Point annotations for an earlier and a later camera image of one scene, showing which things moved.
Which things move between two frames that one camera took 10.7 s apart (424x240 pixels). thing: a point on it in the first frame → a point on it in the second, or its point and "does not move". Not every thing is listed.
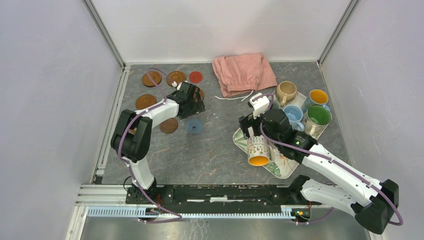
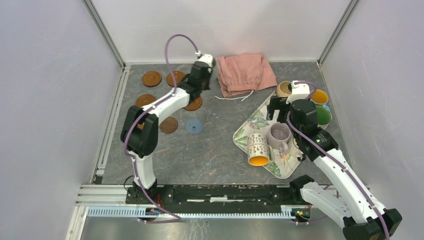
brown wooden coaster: x=145 y=100 does not move
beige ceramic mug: x=286 y=92 does not move
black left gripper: x=198 y=107 → x=209 y=77
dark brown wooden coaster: x=169 y=125 does not move
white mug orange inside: x=259 y=152 does not move
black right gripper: x=247 y=122 → x=277 y=103
